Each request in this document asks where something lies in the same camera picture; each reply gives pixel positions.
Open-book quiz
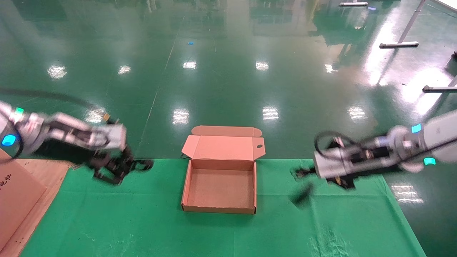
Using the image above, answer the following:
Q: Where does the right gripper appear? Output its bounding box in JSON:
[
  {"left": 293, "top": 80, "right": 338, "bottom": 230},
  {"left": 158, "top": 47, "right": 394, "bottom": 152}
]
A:
[{"left": 289, "top": 146, "right": 360, "bottom": 208}]

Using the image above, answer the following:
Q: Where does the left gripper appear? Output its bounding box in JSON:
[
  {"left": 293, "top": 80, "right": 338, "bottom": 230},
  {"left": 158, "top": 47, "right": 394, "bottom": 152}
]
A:
[{"left": 89, "top": 124, "right": 136, "bottom": 185}]

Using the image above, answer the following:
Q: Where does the flat open cardboard box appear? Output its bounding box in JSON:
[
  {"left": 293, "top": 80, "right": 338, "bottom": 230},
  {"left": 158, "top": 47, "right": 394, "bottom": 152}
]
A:
[{"left": 181, "top": 125, "right": 266, "bottom": 215}]

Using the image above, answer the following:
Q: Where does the tall printed cardboard box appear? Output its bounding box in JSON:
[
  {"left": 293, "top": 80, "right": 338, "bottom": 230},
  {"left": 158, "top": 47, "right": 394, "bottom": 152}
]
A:
[{"left": 0, "top": 149, "right": 47, "bottom": 250}]

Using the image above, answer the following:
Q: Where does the green felt table mat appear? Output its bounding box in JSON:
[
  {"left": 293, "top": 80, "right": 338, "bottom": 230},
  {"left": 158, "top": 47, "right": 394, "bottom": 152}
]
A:
[{"left": 20, "top": 158, "right": 427, "bottom": 257}]

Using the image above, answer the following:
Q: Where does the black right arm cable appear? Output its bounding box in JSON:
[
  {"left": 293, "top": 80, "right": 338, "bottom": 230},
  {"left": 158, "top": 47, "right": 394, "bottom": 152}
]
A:
[{"left": 314, "top": 131, "right": 361, "bottom": 158}]

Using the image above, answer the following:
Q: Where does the black left arm hose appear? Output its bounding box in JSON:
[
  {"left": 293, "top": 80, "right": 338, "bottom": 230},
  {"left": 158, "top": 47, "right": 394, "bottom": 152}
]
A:
[{"left": 0, "top": 87, "right": 109, "bottom": 120}]

